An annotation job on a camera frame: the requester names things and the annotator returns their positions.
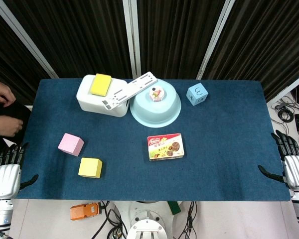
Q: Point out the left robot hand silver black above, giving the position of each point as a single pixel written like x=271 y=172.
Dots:
x=5 y=179

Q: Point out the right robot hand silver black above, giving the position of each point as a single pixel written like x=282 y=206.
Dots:
x=296 y=171

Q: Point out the person hand bare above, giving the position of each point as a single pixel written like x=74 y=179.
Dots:
x=1 y=92
x=5 y=125

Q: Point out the red snack box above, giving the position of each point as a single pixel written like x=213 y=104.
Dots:
x=165 y=147

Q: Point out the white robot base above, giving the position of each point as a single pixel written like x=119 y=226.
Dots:
x=147 y=224

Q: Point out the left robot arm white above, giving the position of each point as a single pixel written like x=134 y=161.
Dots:
x=1 y=214

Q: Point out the white rectangular container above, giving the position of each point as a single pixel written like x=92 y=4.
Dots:
x=89 y=102

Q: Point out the person black clothing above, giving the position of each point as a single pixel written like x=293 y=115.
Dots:
x=5 y=112

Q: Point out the pink foam cube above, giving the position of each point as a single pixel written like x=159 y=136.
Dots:
x=69 y=143

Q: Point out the orange pedal device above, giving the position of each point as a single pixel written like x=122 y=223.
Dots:
x=83 y=211

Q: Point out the dark blue table mat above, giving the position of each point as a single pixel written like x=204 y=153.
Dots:
x=214 y=149

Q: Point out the yellow foam cube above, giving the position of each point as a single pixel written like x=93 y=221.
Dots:
x=89 y=168

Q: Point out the yellow sponge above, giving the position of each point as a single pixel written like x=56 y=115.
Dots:
x=100 y=84

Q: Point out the blue cube with black print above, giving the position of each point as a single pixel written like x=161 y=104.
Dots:
x=196 y=94

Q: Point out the green block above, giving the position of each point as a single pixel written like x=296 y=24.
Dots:
x=174 y=208

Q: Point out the light blue upturned bowl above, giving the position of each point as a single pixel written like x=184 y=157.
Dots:
x=154 y=112

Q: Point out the white partition frame post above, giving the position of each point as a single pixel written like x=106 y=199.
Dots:
x=132 y=37
x=289 y=89
x=27 y=42
x=214 y=42

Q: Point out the white perforated metal bracket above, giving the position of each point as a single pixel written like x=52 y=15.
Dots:
x=129 y=89

